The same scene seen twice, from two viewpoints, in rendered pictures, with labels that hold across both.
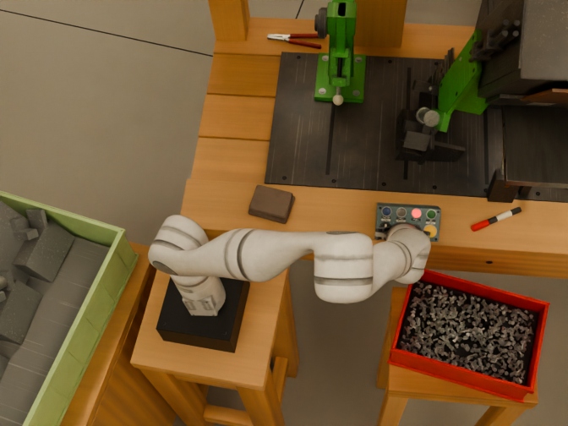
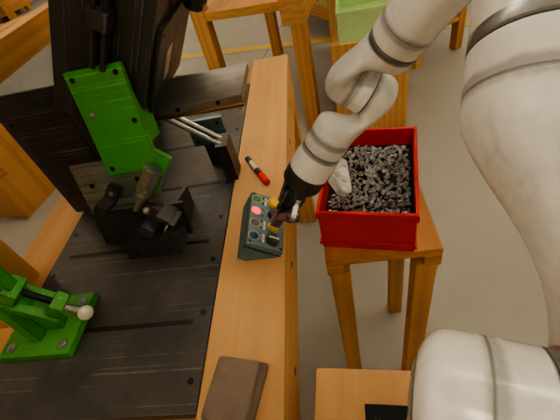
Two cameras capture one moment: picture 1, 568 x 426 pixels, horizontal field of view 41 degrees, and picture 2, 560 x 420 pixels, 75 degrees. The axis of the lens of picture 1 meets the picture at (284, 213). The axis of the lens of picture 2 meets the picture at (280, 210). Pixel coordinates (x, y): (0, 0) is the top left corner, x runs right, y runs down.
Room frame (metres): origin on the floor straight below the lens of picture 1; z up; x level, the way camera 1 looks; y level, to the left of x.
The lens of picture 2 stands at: (0.73, 0.26, 1.48)
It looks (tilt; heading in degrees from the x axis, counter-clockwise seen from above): 44 degrees down; 270
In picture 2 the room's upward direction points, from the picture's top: 16 degrees counter-clockwise
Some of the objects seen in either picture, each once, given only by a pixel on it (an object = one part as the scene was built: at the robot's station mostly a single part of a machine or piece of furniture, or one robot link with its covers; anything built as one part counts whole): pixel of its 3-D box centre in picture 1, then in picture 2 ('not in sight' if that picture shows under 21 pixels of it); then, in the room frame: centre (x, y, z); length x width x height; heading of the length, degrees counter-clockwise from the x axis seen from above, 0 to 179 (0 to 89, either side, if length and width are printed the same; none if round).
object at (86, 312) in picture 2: (338, 91); (74, 309); (1.15, -0.18, 0.96); 0.06 x 0.03 x 0.06; 168
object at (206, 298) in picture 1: (199, 282); not in sight; (0.64, 0.20, 1.03); 0.09 x 0.09 x 0.17; 81
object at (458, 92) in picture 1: (473, 79); (120, 114); (0.99, -0.46, 1.17); 0.13 x 0.12 x 0.20; 78
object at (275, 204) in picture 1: (271, 204); (235, 390); (0.87, 0.03, 0.91); 0.10 x 0.08 x 0.03; 65
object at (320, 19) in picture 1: (320, 23); not in sight; (1.24, -0.15, 1.12); 0.07 x 0.03 x 0.08; 168
